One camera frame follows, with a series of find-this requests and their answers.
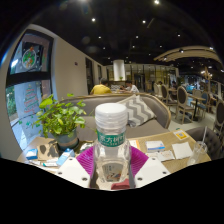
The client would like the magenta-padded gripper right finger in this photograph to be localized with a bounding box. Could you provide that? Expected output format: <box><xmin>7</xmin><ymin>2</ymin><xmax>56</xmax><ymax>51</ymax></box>
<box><xmin>129</xmin><ymin>145</ymin><xmax>172</xmax><ymax>190</ymax></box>

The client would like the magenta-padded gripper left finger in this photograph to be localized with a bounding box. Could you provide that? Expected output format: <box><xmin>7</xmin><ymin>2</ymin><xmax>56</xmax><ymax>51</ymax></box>
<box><xmin>55</xmin><ymin>145</ymin><xmax>98</xmax><ymax>190</ymax></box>

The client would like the clear plastic water bottle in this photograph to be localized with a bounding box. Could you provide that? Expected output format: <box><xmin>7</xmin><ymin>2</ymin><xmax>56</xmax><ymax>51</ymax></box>
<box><xmin>89</xmin><ymin>102</ymin><xmax>133</xmax><ymax>191</ymax></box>

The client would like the small blue white carton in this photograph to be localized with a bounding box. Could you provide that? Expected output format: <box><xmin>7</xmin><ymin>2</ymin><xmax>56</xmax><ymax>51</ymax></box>
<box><xmin>55</xmin><ymin>148</ymin><xmax>76</xmax><ymax>167</ymax></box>

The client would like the white paper leaflet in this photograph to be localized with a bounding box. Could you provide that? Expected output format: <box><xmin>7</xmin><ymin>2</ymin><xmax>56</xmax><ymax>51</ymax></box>
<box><xmin>146</xmin><ymin>149</ymin><xmax>176</xmax><ymax>163</ymax></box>

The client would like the small white blue box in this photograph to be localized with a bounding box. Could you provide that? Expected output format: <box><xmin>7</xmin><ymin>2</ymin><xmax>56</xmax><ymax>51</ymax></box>
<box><xmin>145</xmin><ymin>139</ymin><xmax>166</xmax><ymax>153</ymax></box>

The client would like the printed magazine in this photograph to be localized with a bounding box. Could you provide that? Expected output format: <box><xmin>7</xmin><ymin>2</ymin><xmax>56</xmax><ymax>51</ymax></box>
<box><xmin>78</xmin><ymin>141</ymin><xmax>96</xmax><ymax>154</ymax></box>

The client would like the white paper napkin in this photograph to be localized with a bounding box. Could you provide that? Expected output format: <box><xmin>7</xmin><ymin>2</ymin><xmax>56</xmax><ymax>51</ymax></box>
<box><xmin>171</xmin><ymin>142</ymin><xmax>194</xmax><ymax>160</ymax></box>

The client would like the grey curved sofa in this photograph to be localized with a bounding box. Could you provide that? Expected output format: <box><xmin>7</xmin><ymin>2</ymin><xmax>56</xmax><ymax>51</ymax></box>
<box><xmin>54</xmin><ymin>92</ymin><xmax>173</xmax><ymax>143</ymax></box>

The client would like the flat blue box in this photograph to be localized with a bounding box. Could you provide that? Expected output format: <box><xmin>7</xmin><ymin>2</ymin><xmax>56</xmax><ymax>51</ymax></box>
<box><xmin>25</xmin><ymin>148</ymin><xmax>39</xmax><ymax>161</ymax></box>

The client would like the yellow square card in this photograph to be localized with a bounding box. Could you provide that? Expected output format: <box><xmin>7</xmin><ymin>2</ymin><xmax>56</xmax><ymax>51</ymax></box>
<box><xmin>173</xmin><ymin>129</ymin><xmax>190</xmax><ymax>141</ymax></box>

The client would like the green potted plant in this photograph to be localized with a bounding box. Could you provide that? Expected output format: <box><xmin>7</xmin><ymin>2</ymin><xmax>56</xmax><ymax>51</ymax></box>
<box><xmin>34</xmin><ymin>93</ymin><xmax>88</xmax><ymax>151</ymax></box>

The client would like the grey white chevron pillow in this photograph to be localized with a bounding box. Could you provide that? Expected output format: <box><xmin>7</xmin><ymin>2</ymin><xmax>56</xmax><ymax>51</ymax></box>
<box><xmin>117</xmin><ymin>94</ymin><xmax>157</xmax><ymax>128</ymax></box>

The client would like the group of dining chairs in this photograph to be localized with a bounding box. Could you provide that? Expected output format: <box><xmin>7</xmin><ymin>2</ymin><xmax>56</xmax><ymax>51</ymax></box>
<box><xmin>151</xmin><ymin>81</ymin><xmax>224</xmax><ymax>134</ymax></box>

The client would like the person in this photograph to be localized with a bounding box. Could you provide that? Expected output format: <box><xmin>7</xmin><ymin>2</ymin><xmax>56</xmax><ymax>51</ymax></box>
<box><xmin>119</xmin><ymin>79</ymin><xmax>140</xmax><ymax>94</ymax></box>
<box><xmin>89</xmin><ymin>78</ymin><xmax>113</xmax><ymax>96</ymax></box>

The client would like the dark framed decorated window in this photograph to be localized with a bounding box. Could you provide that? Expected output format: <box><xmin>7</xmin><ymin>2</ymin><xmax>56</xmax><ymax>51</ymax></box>
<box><xmin>4</xmin><ymin>29</ymin><xmax>54</xmax><ymax>141</ymax></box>

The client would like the white round column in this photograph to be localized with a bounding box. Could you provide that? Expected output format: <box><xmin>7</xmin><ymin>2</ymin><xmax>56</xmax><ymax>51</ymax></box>
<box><xmin>112</xmin><ymin>59</ymin><xmax>127</xmax><ymax>82</ymax></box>

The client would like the group of ceiling lights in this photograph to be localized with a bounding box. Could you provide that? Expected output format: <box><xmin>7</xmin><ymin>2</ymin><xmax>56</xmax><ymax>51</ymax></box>
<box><xmin>76</xmin><ymin>0</ymin><xmax>218</xmax><ymax>54</ymax></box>

